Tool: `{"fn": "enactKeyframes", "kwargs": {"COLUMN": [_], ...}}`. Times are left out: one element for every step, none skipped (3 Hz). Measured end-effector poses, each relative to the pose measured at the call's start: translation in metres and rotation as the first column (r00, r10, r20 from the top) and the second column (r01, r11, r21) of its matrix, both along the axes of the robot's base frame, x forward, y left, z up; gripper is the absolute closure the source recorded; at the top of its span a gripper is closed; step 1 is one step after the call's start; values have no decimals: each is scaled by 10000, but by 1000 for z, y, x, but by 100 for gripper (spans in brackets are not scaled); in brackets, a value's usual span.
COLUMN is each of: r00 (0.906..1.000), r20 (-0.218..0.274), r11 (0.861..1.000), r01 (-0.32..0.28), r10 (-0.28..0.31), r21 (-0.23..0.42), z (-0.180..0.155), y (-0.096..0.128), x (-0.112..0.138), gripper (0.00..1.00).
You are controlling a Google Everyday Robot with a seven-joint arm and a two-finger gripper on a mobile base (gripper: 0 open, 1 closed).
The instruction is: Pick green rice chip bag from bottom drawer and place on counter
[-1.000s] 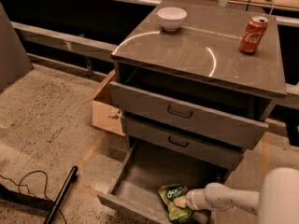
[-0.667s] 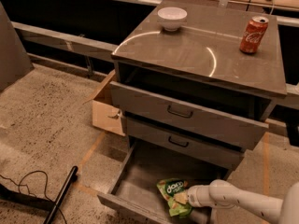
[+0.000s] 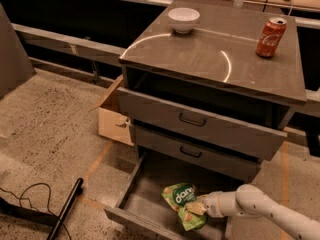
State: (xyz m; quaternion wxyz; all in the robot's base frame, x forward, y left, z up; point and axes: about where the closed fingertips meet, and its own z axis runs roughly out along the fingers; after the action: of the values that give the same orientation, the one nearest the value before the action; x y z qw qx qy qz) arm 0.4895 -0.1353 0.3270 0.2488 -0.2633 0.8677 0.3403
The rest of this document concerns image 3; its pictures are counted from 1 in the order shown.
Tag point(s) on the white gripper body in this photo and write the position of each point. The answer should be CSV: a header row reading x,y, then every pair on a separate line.
x,y
212,204

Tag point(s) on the green rice chip bag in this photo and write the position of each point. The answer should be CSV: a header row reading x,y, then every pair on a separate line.
x,y
177,196

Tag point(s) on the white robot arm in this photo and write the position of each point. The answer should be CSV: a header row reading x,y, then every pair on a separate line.
x,y
250,201

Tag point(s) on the grey middle drawer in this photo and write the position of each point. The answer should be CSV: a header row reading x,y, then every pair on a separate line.
x,y
211,159

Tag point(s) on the grey open bottom drawer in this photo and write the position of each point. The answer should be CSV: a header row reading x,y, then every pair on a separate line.
x,y
142,209

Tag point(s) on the grey top drawer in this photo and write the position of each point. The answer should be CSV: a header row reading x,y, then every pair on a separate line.
x,y
247,138

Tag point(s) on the grey drawer cabinet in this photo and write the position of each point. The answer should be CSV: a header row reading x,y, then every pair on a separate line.
x,y
215,68

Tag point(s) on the cardboard box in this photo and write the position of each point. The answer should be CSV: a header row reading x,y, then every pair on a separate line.
x,y
112,123

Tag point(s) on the black metal pole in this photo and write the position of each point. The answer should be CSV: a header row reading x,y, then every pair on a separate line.
x,y
76,191

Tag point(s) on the white ceramic bowl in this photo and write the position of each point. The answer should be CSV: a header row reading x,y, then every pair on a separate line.
x,y
182,19

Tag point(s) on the red coca-cola can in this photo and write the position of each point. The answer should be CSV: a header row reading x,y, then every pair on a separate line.
x,y
271,36

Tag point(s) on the grey metal rail beam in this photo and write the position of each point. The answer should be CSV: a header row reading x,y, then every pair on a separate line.
x,y
91,50

